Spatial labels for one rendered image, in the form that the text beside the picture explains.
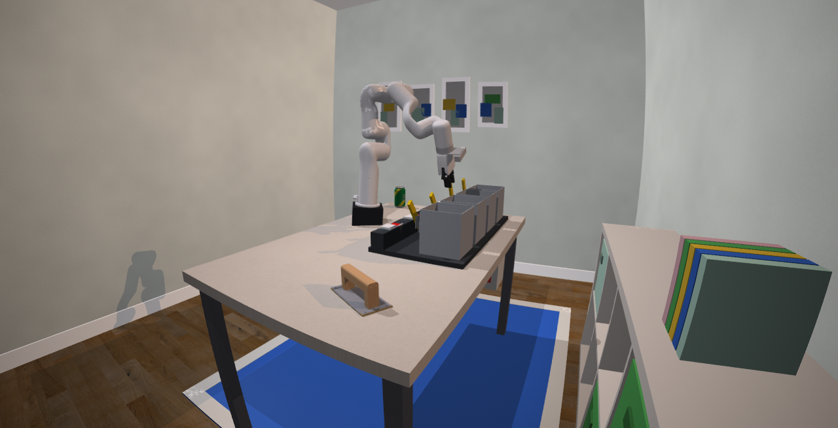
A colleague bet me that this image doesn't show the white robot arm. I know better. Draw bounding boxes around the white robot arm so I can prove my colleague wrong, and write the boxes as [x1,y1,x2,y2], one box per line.
[353,82,466,207]

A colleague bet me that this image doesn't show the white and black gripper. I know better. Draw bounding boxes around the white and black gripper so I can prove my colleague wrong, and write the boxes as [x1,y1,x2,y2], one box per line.
[437,153,455,188]

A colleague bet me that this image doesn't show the sanding float with wooden handle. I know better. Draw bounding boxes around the sanding float with wooden handle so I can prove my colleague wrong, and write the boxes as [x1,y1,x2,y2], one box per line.
[331,264,393,317]

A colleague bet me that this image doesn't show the green drink can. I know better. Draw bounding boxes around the green drink can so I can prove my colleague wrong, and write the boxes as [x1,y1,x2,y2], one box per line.
[395,187,405,207]

